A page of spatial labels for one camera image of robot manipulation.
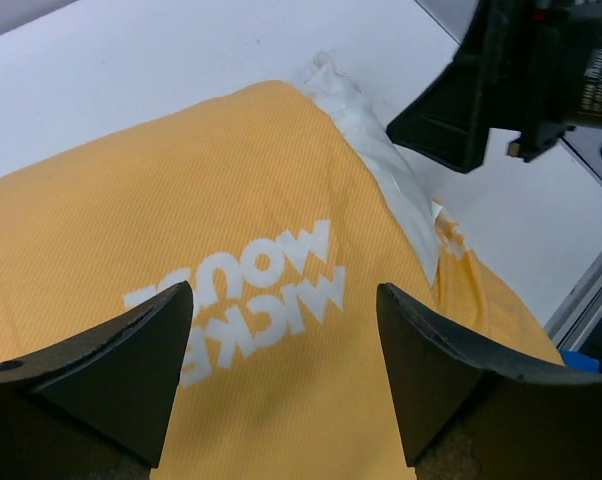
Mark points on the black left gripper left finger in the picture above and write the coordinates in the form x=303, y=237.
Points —
x=96, y=405

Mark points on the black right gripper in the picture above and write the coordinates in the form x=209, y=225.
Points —
x=535, y=68

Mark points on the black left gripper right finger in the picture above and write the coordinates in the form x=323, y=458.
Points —
x=468, y=407

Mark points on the yellow and blue pillowcase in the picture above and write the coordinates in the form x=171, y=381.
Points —
x=259, y=203

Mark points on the aluminium table frame rail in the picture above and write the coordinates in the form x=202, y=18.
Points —
x=579, y=313

